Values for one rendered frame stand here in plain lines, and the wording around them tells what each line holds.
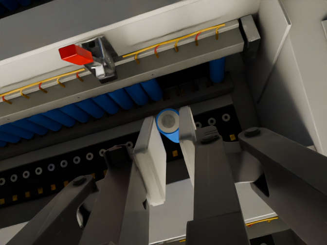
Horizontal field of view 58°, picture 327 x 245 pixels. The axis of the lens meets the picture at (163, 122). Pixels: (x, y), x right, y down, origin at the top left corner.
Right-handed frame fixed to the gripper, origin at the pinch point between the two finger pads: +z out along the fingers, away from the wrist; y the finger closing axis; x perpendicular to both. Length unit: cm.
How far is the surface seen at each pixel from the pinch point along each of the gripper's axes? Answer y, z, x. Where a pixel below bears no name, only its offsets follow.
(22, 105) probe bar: -15.3, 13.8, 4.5
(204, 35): 4.9, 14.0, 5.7
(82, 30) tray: -5.4, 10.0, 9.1
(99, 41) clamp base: -4.3, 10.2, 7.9
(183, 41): 2.7, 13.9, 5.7
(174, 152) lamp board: -2.3, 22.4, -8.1
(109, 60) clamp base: -4.2, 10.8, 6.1
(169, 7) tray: 2.3, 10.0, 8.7
